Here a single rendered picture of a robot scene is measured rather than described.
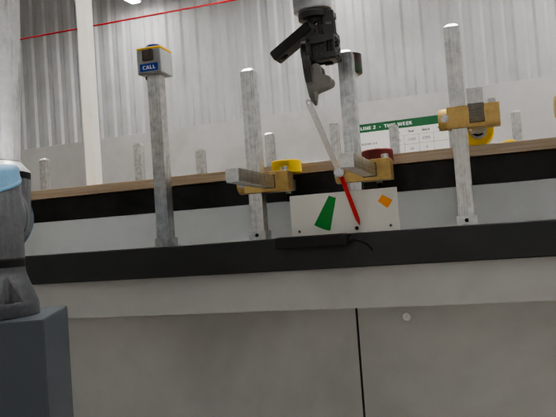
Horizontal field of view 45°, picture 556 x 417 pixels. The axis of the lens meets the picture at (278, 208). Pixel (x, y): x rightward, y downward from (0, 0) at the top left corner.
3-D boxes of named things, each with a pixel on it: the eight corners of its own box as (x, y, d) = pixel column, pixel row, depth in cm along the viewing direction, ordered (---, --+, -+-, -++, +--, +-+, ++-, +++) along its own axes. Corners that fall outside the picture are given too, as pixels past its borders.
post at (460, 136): (476, 232, 150) (458, 21, 152) (459, 232, 151) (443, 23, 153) (476, 231, 153) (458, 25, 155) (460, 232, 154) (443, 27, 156)
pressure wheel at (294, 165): (309, 199, 178) (306, 156, 179) (284, 200, 174) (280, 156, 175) (294, 202, 185) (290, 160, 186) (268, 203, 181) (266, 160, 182)
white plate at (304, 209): (400, 229, 154) (396, 186, 154) (291, 237, 162) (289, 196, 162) (400, 229, 154) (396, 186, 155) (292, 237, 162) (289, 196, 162)
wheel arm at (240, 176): (240, 185, 140) (238, 165, 140) (225, 187, 141) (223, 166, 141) (296, 194, 181) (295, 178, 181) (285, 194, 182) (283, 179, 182)
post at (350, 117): (366, 248, 157) (351, 47, 159) (352, 249, 158) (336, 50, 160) (368, 247, 160) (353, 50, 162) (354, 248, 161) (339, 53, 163)
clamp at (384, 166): (391, 178, 155) (390, 156, 155) (334, 184, 159) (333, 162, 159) (395, 179, 160) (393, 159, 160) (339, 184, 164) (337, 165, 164)
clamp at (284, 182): (288, 189, 162) (286, 169, 162) (236, 194, 166) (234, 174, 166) (294, 191, 168) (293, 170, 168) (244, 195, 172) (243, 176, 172)
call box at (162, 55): (161, 74, 172) (160, 44, 172) (137, 78, 174) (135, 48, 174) (174, 79, 179) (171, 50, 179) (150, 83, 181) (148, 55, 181)
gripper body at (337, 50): (335, 58, 150) (330, 5, 150) (299, 64, 152) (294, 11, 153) (342, 65, 157) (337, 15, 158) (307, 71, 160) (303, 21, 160)
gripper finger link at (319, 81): (333, 99, 151) (328, 59, 151) (307, 103, 152) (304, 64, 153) (335, 102, 154) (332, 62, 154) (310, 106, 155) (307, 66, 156)
